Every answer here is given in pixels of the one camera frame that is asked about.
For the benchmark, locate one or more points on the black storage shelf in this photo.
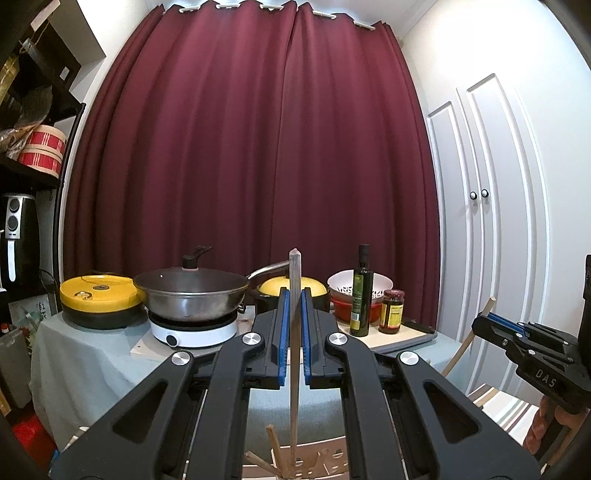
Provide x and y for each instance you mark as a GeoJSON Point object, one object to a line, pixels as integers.
{"type": "Point", "coordinates": [37, 71]}

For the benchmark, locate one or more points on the white wardrobe doors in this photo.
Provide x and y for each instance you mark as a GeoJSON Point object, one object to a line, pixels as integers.
{"type": "Point", "coordinates": [493, 214]}

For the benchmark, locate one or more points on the steel wok with lid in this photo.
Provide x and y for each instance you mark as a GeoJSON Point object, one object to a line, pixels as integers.
{"type": "Point", "coordinates": [191, 293]}

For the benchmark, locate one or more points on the white bowl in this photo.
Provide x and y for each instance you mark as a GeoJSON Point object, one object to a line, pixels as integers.
{"type": "Point", "coordinates": [342, 282]}

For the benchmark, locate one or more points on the white perforated utensil holder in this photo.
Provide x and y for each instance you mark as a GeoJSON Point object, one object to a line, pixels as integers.
{"type": "Point", "coordinates": [326, 459]}

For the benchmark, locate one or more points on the grey blue tablecloth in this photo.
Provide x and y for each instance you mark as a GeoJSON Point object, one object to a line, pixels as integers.
{"type": "Point", "coordinates": [78, 374]}

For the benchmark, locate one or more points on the yellow lid electric cooker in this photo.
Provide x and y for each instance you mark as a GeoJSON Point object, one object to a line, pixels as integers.
{"type": "Point", "coordinates": [101, 302]}

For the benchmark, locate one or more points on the black handled knife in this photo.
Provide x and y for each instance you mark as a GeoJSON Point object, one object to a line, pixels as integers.
{"type": "Point", "coordinates": [417, 326]}

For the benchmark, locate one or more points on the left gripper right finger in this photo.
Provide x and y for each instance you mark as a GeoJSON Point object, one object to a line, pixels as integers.
{"type": "Point", "coordinates": [403, 419]}

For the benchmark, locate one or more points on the striped tablecloth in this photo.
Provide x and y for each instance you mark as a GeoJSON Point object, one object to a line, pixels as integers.
{"type": "Point", "coordinates": [512, 414]}

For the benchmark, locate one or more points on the red striped round box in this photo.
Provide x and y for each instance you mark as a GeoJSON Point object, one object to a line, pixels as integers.
{"type": "Point", "coordinates": [44, 150]}

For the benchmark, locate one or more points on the dark red curtain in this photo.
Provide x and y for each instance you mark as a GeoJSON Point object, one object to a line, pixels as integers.
{"type": "Point", "coordinates": [254, 133]}

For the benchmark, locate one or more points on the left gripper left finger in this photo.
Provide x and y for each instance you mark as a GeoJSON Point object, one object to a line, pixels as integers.
{"type": "Point", "coordinates": [187, 419]}

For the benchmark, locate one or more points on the dark olive oil bottle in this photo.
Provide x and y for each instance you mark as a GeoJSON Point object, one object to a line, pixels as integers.
{"type": "Point", "coordinates": [362, 293]}

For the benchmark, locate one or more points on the black air fryer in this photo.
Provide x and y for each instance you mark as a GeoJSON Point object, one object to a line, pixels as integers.
{"type": "Point", "coordinates": [20, 242]}

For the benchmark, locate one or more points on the white induction cooker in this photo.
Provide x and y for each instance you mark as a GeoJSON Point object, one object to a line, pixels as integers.
{"type": "Point", "coordinates": [193, 334]}

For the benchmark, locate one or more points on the sauce jar yellow label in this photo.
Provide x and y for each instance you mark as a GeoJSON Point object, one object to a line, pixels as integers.
{"type": "Point", "coordinates": [392, 311]}

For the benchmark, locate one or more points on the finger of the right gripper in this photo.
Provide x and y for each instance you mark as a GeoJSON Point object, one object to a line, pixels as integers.
{"type": "Point", "coordinates": [503, 321]}

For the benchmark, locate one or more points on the red container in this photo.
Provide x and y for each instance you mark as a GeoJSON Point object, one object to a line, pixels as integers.
{"type": "Point", "coordinates": [344, 311]}

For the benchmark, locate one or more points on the wooden chopstick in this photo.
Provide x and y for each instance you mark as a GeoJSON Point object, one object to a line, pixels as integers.
{"type": "Point", "coordinates": [295, 348]}
{"type": "Point", "coordinates": [281, 465]}
{"type": "Point", "coordinates": [262, 464]}
{"type": "Point", "coordinates": [467, 342]}

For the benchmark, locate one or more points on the grey cutting board tray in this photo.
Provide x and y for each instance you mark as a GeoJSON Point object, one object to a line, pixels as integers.
{"type": "Point", "coordinates": [406, 338]}

